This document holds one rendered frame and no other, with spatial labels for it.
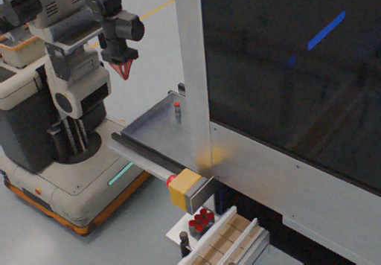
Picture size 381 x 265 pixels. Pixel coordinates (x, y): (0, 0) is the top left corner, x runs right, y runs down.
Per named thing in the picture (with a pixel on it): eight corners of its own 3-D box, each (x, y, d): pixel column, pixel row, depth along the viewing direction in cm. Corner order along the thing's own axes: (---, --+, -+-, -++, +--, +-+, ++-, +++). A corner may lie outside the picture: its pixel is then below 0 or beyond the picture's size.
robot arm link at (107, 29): (109, 9, 125) (94, 17, 121) (126, 12, 121) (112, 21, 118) (114, 31, 129) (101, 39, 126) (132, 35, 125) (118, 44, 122)
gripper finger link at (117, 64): (123, 87, 131) (116, 59, 126) (108, 81, 135) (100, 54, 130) (139, 76, 135) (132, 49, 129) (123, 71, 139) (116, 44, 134)
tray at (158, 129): (251, 133, 141) (251, 125, 139) (202, 182, 127) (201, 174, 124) (173, 99, 159) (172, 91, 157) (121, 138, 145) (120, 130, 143)
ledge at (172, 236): (237, 231, 115) (237, 227, 114) (207, 267, 108) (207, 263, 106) (196, 207, 122) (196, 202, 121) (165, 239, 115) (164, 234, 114)
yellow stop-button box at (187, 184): (210, 198, 112) (207, 179, 107) (192, 216, 108) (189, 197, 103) (187, 184, 116) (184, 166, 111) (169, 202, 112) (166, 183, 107)
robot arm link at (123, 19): (109, -13, 122) (88, 0, 117) (141, -8, 116) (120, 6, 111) (120, 26, 129) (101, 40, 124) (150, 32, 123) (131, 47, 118)
